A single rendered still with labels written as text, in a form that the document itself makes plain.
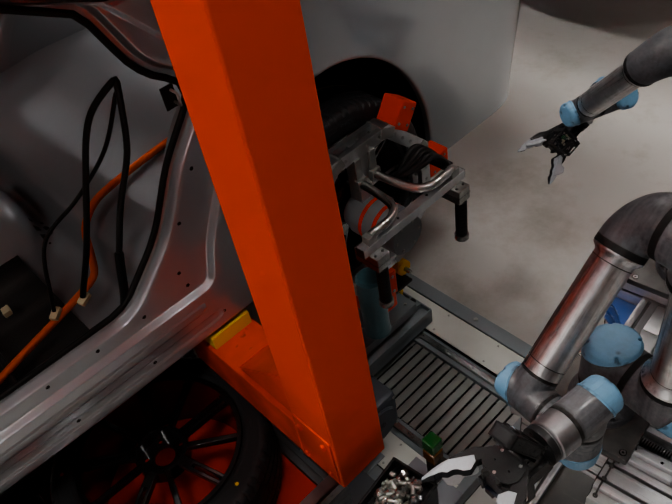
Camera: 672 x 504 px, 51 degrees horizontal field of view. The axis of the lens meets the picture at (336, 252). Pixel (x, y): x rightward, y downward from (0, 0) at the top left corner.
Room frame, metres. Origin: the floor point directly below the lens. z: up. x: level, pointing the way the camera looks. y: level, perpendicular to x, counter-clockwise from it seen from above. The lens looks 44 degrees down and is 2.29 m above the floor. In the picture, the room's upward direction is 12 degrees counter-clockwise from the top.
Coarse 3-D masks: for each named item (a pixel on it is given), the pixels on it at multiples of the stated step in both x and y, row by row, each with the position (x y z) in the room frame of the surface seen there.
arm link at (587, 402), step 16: (576, 384) 0.65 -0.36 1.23; (592, 384) 0.63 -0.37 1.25; (608, 384) 0.63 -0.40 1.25; (560, 400) 0.62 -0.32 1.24; (576, 400) 0.61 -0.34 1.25; (592, 400) 0.61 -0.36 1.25; (608, 400) 0.60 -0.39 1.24; (576, 416) 0.58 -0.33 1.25; (592, 416) 0.58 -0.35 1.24; (608, 416) 0.59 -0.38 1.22; (592, 432) 0.57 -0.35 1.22
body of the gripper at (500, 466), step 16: (528, 432) 0.58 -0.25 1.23; (544, 432) 0.57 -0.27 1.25; (496, 448) 0.56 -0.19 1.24; (496, 464) 0.53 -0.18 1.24; (512, 464) 0.53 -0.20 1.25; (528, 464) 0.53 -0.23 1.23; (544, 464) 0.54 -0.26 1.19; (480, 480) 0.54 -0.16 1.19; (496, 480) 0.51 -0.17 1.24; (512, 480) 0.50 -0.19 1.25; (496, 496) 0.51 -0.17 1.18; (528, 496) 0.50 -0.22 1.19
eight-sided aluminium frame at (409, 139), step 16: (368, 128) 1.68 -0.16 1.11; (384, 128) 1.66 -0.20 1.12; (336, 144) 1.62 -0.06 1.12; (352, 144) 1.64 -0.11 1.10; (368, 144) 1.62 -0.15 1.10; (336, 160) 1.55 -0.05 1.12; (352, 160) 1.58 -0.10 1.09; (336, 176) 1.54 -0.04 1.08; (416, 176) 1.78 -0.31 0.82; (400, 256) 1.66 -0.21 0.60; (352, 272) 1.61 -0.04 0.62
